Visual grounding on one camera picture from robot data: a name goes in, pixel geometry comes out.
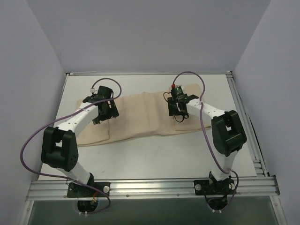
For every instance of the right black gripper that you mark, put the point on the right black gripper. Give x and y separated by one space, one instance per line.
174 108

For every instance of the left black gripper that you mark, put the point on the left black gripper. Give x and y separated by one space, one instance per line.
108 115

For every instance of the beige cloth wrap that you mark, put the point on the beige cloth wrap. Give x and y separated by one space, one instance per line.
140 115

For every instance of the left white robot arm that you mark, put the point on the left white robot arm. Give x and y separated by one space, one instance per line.
59 147

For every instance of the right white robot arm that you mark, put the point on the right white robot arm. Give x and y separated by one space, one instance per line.
222 130

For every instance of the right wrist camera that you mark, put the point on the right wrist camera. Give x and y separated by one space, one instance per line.
179 87

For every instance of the back aluminium rail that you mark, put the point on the back aluminium rail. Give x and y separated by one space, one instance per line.
81 73

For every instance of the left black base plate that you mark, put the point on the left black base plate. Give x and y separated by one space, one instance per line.
79 191

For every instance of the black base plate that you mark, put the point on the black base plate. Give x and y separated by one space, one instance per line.
209 187
79 191

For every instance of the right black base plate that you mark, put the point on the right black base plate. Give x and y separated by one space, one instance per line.
209 187

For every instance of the front aluminium rail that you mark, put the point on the front aluminium rail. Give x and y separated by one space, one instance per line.
55 190

